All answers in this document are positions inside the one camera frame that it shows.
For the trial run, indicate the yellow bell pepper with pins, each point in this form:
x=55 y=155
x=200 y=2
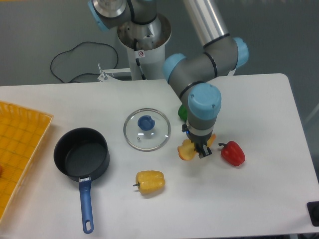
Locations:
x=149 y=181

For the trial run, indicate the black saucepan blue handle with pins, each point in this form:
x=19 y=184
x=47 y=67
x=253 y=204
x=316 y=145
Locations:
x=82 y=155

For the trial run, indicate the orange bread slice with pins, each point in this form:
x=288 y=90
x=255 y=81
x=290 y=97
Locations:
x=186 y=151

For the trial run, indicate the yellow plastic basket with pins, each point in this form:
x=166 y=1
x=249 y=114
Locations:
x=21 y=133

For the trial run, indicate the glass lid blue knob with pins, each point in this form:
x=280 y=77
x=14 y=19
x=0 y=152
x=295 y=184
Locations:
x=147 y=129

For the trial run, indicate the red bell pepper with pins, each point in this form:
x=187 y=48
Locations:
x=232 y=153

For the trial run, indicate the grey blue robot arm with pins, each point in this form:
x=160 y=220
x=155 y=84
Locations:
x=202 y=100

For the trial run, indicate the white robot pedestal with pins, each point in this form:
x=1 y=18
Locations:
x=145 y=43

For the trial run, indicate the black device table corner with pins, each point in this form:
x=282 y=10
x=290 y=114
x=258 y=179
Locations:
x=313 y=209

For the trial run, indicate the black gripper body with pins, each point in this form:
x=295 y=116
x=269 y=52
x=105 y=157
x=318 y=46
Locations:
x=200 y=137

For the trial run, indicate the green bell pepper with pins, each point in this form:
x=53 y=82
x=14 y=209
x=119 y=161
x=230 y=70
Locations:
x=182 y=113

